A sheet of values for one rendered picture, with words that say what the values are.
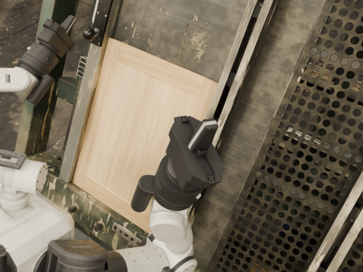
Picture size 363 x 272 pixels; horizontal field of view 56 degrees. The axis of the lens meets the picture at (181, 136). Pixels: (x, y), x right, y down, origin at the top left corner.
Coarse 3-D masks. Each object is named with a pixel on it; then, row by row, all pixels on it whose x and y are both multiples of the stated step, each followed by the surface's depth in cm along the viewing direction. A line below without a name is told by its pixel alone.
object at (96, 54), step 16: (112, 16) 111; (112, 32) 114; (96, 48) 114; (96, 64) 115; (96, 80) 117; (80, 96) 120; (80, 112) 121; (80, 128) 122; (80, 144) 125; (64, 160) 128; (64, 176) 129
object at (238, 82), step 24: (264, 0) 87; (240, 24) 87; (264, 24) 85; (240, 48) 89; (240, 72) 89; (216, 96) 93; (240, 96) 94; (216, 120) 98; (216, 144) 95; (192, 216) 106
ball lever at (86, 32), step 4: (88, 28) 100; (96, 28) 110; (84, 32) 100; (88, 32) 100; (92, 32) 100; (96, 32) 108; (84, 36) 100; (88, 36) 100; (92, 36) 101; (96, 36) 111
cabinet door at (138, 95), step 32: (128, 64) 111; (160, 64) 105; (96, 96) 119; (128, 96) 113; (160, 96) 107; (192, 96) 102; (96, 128) 121; (128, 128) 115; (160, 128) 109; (96, 160) 124; (128, 160) 117; (160, 160) 111; (96, 192) 126; (128, 192) 119
